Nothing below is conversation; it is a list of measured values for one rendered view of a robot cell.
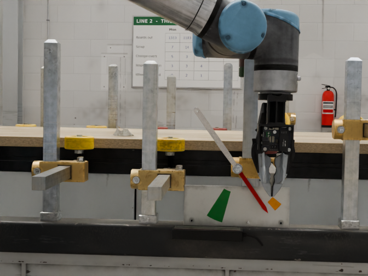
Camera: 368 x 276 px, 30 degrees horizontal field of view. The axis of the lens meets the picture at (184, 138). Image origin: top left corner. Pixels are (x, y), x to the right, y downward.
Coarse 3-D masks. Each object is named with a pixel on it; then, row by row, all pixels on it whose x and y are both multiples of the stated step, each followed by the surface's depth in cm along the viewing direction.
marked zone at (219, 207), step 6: (222, 192) 170; (228, 192) 170; (222, 198) 170; (228, 198) 170; (216, 204) 170; (222, 204) 170; (210, 210) 170; (216, 210) 170; (222, 210) 170; (210, 216) 170; (216, 216) 170; (222, 216) 170
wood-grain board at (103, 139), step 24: (0, 144) 194; (24, 144) 193; (96, 144) 192; (120, 144) 192; (192, 144) 191; (216, 144) 190; (240, 144) 190; (312, 144) 189; (336, 144) 188; (360, 144) 188
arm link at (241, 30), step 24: (144, 0) 119; (168, 0) 119; (192, 0) 119; (216, 0) 120; (240, 0) 120; (192, 24) 121; (216, 24) 120; (240, 24) 120; (264, 24) 121; (216, 48) 129; (240, 48) 120
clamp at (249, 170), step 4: (236, 160) 170; (240, 160) 169; (244, 160) 169; (248, 160) 169; (252, 160) 169; (272, 160) 169; (244, 164) 169; (248, 164) 169; (252, 164) 169; (244, 168) 169; (248, 168) 169; (252, 168) 169; (232, 172) 170; (244, 172) 169; (248, 172) 169; (252, 172) 169; (256, 172) 169; (232, 176) 171; (236, 176) 171; (248, 176) 169; (252, 176) 169; (256, 176) 169
